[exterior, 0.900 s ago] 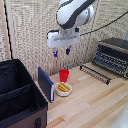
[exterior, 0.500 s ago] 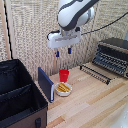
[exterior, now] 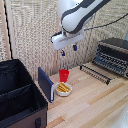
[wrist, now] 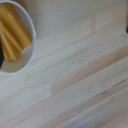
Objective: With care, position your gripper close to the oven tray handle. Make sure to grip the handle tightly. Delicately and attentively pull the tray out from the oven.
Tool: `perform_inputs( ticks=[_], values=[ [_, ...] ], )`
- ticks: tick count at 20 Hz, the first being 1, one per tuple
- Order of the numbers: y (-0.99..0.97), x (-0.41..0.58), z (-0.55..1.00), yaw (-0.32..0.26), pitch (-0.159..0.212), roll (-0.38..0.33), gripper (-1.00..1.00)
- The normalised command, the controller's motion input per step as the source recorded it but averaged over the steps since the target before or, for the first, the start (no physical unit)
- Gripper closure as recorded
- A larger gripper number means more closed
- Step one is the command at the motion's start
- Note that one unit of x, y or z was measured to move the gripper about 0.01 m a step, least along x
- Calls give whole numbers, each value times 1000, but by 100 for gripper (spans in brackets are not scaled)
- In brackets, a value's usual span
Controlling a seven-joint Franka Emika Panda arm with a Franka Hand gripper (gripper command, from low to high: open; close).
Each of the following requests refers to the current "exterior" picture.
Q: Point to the white bowl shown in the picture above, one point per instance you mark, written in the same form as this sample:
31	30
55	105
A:
63	92

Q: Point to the white black Franka robot arm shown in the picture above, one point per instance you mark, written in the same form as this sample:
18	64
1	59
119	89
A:
78	15

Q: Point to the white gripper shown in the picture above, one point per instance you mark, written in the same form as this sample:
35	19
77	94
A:
68	39

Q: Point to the red plastic cup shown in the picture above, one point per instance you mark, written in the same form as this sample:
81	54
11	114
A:
64	75

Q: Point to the black vertical pole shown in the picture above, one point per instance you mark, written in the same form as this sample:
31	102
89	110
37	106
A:
8	30

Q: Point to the yellow food pieces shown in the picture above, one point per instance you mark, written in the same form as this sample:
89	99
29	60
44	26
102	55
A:
63	87

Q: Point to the black fabric storage box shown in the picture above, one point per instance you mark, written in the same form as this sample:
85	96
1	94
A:
18	96

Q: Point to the blue flat book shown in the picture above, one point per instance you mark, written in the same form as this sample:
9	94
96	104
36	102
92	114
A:
45	83

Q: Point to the black silver toaster oven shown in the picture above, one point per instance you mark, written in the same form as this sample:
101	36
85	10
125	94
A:
113	55

